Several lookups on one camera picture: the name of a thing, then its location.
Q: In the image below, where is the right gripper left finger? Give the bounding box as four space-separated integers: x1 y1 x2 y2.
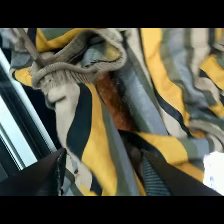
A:
0 147 67 197

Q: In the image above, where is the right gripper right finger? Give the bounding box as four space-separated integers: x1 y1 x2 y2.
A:
141 149 221 197

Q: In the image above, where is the yellow grey striped shirt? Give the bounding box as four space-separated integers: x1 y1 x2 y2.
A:
0 27 224 197

